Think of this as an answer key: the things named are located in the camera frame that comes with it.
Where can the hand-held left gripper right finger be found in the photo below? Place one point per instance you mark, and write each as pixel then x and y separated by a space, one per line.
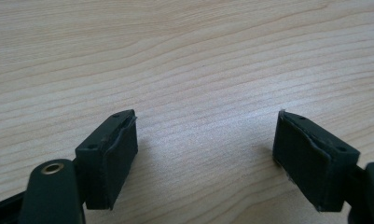
pixel 306 168

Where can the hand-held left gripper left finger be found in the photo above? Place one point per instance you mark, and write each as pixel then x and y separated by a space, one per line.
pixel 113 165

